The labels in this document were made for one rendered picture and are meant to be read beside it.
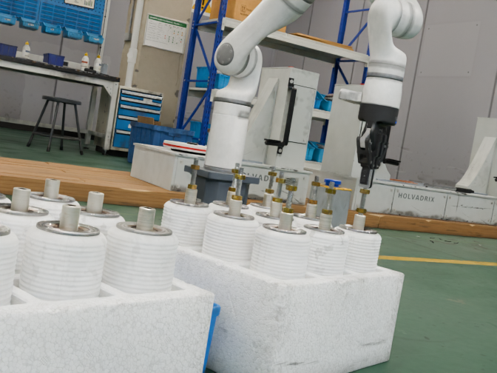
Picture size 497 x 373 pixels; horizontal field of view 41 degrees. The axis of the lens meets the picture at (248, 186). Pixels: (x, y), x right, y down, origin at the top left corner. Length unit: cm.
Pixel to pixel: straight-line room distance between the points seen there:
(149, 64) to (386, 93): 639
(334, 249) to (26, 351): 61
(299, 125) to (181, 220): 243
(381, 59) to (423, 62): 703
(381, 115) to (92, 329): 72
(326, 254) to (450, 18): 712
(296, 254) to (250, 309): 12
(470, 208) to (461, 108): 335
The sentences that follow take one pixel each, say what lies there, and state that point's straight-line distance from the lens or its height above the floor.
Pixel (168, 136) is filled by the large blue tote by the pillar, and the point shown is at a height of 29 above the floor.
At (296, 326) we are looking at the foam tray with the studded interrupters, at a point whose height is 11.
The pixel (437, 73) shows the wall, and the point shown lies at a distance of 813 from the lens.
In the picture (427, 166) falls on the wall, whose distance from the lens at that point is 798.
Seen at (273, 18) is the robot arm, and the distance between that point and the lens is 159.
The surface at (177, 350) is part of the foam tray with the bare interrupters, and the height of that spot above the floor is 11.
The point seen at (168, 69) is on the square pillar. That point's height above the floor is 100.
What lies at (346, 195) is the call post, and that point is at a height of 30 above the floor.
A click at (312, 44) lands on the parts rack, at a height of 141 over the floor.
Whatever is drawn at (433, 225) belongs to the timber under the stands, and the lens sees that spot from 421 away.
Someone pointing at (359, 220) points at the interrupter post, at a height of 27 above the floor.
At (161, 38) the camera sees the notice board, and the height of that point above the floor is 132.
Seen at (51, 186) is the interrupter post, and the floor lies 27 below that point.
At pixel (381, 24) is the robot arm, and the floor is 64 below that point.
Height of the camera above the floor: 40
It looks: 4 degrees down
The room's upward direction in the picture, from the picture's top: 9 degrees clockwise
